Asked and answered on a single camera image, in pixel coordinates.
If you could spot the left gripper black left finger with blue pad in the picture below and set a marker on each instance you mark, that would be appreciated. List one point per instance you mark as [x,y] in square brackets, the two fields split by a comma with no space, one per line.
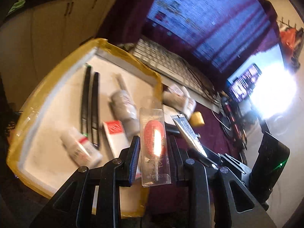
[91,197]

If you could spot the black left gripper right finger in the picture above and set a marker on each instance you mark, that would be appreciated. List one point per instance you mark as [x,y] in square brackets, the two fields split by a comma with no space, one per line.
[216,197]

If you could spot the white bottle red label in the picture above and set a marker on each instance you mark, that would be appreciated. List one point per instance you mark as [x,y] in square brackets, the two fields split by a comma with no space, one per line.
[80,149]

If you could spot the clear packaged orange brush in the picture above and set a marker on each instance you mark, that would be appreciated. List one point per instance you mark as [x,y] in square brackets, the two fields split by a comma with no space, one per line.
[155,168]

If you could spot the red white glue box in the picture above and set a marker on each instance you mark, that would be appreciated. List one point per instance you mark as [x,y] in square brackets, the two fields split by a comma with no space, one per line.
[116,136]

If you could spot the yellow tape roll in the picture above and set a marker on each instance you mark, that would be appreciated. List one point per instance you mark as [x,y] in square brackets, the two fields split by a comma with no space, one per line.
[196,119]

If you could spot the black marker green end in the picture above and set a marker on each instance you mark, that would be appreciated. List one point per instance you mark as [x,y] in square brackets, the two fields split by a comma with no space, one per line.
[85,102]

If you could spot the white spray bottle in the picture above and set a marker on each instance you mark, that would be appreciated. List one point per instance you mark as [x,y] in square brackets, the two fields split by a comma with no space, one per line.
[124,108]

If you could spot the black marker pen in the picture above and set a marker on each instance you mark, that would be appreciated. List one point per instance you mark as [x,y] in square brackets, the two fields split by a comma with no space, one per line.
[94,111]

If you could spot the silver grey tube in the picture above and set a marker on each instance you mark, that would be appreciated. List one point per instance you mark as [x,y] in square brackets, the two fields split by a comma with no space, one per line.
[188,133]

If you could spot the maroon table cloth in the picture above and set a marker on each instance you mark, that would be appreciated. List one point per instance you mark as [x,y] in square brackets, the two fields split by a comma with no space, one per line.
[165,199]

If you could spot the smartphone on stand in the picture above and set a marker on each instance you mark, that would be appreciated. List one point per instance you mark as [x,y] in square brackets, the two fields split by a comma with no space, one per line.
[244,85]

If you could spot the yellow taped foam box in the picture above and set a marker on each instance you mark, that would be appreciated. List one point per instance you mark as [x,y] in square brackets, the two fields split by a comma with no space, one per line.
[36,154]

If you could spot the orange bag on hooks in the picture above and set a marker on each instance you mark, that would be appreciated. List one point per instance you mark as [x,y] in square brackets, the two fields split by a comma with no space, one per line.
[291,45]

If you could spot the white computer keyboard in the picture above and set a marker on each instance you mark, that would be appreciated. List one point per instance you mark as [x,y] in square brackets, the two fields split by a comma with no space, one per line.
[176,70]

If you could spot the computer monitor screen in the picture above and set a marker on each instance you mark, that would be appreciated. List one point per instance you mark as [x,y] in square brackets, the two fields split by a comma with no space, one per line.
[219,34]

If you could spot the beige cabinet doors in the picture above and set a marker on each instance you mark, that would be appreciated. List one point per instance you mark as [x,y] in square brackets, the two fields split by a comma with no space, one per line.
[34,41]

